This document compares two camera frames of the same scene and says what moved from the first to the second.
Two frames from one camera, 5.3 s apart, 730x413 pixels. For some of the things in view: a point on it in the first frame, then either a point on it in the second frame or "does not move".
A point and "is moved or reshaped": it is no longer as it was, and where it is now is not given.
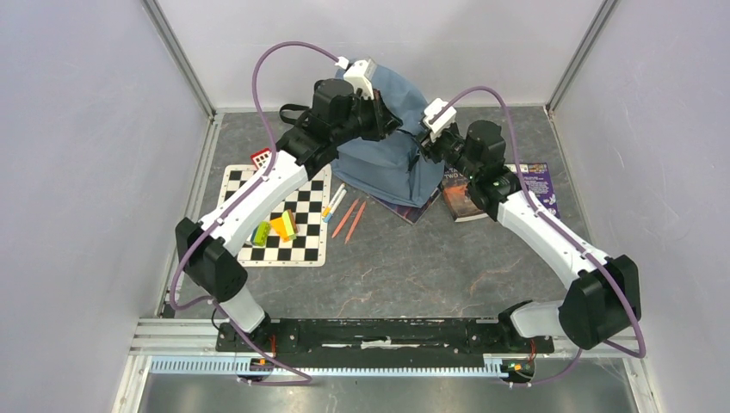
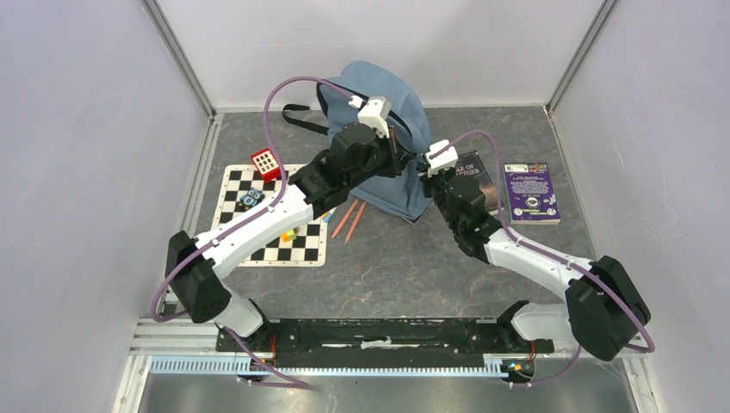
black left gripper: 385,120 → 399,157
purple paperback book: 538,181 does not move
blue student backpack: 386,168 is moved or reshaped
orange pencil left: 345,218 does not move
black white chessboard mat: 311,206 does not move
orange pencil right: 355,222 does not move
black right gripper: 430,148 → 427,180
